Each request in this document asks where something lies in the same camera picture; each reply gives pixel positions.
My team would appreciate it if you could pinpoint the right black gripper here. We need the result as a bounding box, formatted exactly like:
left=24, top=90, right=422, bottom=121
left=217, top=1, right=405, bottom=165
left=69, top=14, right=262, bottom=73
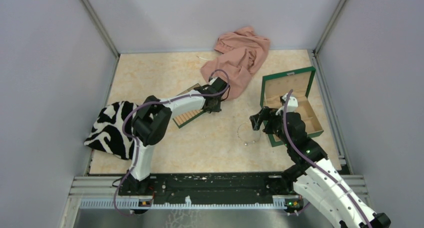
left=250, top=105, right=292, bottom=148

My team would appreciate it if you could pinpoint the green jewelry tray insert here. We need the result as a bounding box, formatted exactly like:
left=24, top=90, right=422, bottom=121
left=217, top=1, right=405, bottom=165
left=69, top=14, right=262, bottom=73
left=172, top=83, right=205, bottom=129

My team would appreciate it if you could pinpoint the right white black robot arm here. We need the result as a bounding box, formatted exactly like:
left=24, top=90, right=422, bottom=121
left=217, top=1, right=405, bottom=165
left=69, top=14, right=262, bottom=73
left=249, top=106, right=392, bottom=228

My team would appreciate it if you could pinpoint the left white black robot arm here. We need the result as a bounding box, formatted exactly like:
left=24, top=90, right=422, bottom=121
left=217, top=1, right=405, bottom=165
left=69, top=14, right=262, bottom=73
left=124, top=77, right=230, bottom=195

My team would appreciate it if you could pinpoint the green jewelry box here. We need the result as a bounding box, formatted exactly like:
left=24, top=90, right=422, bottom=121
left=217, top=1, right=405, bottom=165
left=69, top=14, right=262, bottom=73
left=260, top=66, right=324, bottom=138

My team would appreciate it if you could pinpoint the silver pearl bangle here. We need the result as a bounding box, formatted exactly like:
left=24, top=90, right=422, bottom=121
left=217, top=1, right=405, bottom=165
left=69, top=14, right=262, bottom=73
left=237, top=122, right=261, bottom=146

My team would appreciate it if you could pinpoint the white strip on table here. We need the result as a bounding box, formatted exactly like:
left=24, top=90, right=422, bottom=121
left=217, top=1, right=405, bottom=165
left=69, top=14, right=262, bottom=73
left=196, top=55, right=213, bottom=61

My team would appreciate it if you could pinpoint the pink cloth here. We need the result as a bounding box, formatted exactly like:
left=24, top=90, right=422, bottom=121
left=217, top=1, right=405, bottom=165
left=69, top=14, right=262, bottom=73
left=200, top=26, right=271, bottom=101

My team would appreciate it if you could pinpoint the zebra print pouch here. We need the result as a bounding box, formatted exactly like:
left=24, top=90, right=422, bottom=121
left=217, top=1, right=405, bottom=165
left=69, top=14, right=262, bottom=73
left=83, top=101, right=137, bottom=160

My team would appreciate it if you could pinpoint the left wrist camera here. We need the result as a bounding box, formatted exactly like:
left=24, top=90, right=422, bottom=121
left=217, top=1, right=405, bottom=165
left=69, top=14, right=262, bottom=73
left=208, top=77, right=220, bottom=86

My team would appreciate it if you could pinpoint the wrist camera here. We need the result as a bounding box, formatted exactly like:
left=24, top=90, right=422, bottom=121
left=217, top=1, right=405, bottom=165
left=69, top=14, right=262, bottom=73
left=208, top=77, right=220, bottom=86
left=279, top=93, right=299, bottom=114

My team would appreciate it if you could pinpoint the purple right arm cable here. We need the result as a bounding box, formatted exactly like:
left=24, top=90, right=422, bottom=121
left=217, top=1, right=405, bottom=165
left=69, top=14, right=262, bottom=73
left=282, top=89, right=374, bottom=228

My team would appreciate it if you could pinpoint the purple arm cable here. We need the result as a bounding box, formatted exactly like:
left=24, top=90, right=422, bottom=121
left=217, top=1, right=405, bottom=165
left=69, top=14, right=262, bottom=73
left=113, top=69, right=231, bottom=217
left=282, top=89, right=374, bottom=228

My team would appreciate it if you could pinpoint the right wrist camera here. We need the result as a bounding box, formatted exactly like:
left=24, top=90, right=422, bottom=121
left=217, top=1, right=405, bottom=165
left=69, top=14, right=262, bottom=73
left=279, top=93, right=299, bottom=114

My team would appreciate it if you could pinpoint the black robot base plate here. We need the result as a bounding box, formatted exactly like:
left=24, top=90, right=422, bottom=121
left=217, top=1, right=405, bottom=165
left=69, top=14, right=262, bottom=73
left=118, top=172, right=295, bottom=205

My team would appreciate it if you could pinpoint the white cable tray rail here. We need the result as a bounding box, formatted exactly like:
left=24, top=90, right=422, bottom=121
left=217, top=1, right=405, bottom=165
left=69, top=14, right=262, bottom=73
left=79, top=195, right=302, bottom=210

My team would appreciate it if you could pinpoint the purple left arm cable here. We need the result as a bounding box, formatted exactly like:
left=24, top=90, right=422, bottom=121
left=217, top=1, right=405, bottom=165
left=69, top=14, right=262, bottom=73
left=113, top=69, right=231, bottom=217

